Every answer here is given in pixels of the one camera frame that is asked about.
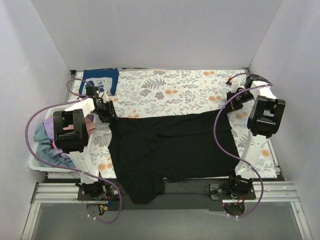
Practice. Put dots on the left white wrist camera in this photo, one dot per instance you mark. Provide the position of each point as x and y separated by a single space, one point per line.
102 97

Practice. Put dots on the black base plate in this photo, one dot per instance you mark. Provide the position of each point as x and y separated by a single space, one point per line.
193 194

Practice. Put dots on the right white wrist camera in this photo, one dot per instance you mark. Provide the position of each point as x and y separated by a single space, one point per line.
234 87

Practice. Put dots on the black t shirt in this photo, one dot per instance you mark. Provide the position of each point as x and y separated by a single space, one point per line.
146 151

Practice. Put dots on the pink t shirt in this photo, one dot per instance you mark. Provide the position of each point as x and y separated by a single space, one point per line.
90 125

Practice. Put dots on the white laundry basket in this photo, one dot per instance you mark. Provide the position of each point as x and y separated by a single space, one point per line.
34 164

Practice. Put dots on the light blue t shirt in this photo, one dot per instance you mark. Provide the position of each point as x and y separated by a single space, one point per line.
43 141

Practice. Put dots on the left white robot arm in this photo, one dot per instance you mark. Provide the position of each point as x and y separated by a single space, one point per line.
72 137

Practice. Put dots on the folded blue printed t shirt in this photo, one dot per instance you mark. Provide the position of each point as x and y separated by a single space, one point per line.
106 80

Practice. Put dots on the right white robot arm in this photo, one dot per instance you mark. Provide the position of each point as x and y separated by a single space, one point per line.
263 122

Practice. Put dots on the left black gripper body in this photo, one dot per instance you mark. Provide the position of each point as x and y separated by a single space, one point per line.
110 115

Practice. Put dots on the aluminium frame rail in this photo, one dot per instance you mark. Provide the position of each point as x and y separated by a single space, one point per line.
69 193

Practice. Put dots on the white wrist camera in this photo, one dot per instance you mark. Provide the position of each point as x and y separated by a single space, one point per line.
102 97
234 87

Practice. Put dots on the lilac t shirt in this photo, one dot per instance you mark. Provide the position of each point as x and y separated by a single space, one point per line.
57 156

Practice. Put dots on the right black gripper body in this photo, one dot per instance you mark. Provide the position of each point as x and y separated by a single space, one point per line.
231 105

